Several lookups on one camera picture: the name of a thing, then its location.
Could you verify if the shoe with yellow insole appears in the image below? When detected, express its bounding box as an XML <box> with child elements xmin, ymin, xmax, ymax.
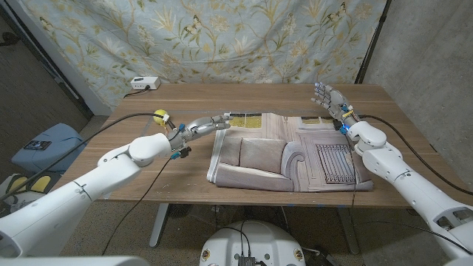
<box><xmin>6</xmin><ymin>174</ymin><xmax>52</xmax><ymax>195</ymax></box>

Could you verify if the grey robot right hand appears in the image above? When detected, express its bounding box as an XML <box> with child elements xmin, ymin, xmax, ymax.
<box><xmin>310</xmin><ymin>82</ymin><xmax>361</xmax><ymax>131</ymax></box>

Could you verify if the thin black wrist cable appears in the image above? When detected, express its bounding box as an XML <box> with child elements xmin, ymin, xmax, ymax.
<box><xmin>346</xmin><ymin>133</ymin><xmax>473</xmax><ymax>256</ymax></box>
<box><xmin>101</xmin><ymin>155</ymin><xmax>175</xmax><ymax>256</ymax></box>

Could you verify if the blue-grey padded stool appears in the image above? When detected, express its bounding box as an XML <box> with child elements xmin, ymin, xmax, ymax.
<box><xmin>10</xmin><ymin>123</ymin><xmax>88</xmax><ymax>174</ymax></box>

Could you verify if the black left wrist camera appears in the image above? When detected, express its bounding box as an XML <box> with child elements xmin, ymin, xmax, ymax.
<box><xmin>170</xmin><ymin>146</ymin><xmax>193</xmax><ymax>160</ymax></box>

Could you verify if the floral print backdrop cloth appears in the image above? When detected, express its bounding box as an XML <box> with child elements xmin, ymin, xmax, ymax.
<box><xmin>18</xmin><ymin>0</ymin><xmax>387</xmax><ymax>112</ymax></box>

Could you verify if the sofa print cloth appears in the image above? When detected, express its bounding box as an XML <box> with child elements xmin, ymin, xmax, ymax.
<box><xmin>206</xmin><ymin>112</ymin><xmax>374</xmax><ymax>193</ymax></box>

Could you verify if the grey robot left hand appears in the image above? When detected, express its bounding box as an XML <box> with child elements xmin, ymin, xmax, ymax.
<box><xmin>168</xmin><ymin>115</ymin><xmax>232</xmax><ymax>151</ymax></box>

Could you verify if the black backdrop stand pole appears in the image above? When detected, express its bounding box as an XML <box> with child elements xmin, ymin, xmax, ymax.
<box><xmin>354</xmin><ymin>0</ymin><xmax>392</xmax><ymax>84</ymax></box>

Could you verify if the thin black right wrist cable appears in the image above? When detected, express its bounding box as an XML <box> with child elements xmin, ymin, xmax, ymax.
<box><xmin>346</xmin><ymin>133</ymin><xmax>473</xmax><ymax>256</ymax></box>

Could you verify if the white robot torso base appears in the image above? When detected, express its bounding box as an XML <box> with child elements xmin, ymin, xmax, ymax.
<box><xmin>198</xmin><ymin>220</ymin><xmax>307</xmax><ymax>266</ymax></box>

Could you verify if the white robot chest cover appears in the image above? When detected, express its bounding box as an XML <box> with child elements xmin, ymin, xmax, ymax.
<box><xmin>0</xmin><ymin>256</ymin><xmax>151</xmax><ymax>266</ymax></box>

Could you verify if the white power strip box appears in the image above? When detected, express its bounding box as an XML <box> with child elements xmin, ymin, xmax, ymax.
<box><xmin>129</xmin><ymin>76</ymin><xmax>162</xmax><ymax>91</ymax></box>

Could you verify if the thin black left wrist cable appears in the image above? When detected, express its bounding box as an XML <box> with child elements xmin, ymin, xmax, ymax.
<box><xmin>101</xmin><ymin>155</ymin><xmax>175</xmax><ymax>256</ymax></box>

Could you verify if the black power strip cord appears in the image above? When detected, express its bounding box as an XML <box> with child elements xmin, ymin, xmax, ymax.
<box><xmin>123</xmin><ymin>85</ymin><xmax>152</xmax><ymax>99</ymax></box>

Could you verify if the yellow tennis ball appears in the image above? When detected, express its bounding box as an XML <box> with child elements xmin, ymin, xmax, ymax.
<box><xmin>153</xmin><ymin>109</ymin><xmax>170</xmax><ymax>126</ymax></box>

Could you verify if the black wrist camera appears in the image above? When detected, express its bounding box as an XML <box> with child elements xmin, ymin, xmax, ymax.
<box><xmin>170</xmin><ymin>146</ymin><xmax>193</xmax><ymax>160</ymax></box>
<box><xmin>332</xmin><ymin>118</ymin><xmax>348</xmax><ymax>134</ymax></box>

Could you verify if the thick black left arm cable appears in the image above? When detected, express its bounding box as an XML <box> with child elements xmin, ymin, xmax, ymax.
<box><xmin>0</xmin><ymin>112</ymin><xmax>166</xmax><ymax>202</ymax></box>

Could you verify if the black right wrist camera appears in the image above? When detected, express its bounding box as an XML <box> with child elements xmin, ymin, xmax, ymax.
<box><xmin>332</xmin><ymin>118</ymin><xmax>348</xmax><ymax>134</ymax></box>

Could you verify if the white table leg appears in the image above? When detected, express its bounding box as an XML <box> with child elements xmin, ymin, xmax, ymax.
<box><xmin>336</xmin><ymin>206</ymin><xmax>361</xmax><ymax>255</ymax></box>
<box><xmin>149</xmin><ymin>202</ymin><xmax>171</xmax><ymax>248</ymax></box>

